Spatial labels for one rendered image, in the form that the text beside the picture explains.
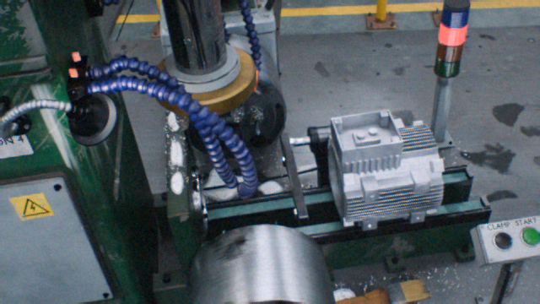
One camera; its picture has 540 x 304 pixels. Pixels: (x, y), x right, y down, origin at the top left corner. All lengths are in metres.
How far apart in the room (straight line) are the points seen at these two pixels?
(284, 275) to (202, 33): 0.40
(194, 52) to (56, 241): 0.39
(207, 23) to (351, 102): 0.93
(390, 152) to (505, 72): 0.88
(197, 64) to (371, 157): 0.40
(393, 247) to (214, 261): 0.52
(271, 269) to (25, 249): 0.42
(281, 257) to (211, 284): 0.12
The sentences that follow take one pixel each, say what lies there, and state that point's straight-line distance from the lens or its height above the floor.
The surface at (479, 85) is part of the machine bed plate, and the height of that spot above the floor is 0.80.
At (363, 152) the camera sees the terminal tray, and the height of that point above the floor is 1.13.
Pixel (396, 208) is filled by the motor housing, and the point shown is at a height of 1.01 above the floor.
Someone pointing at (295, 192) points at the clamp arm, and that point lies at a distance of 1.23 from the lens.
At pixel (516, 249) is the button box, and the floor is 1.06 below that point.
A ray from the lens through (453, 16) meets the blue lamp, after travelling 1.45.
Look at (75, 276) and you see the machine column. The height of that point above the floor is 1.06.
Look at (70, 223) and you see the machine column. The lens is 1.04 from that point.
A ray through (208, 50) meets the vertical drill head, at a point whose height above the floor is 1.40.
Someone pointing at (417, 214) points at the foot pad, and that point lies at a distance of 1.27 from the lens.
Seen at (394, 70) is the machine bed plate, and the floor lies 0.80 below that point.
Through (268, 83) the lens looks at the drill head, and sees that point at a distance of 1.35.
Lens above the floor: 1.93
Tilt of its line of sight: 43 degrees down
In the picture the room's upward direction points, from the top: 6 degrees counter-clockwise
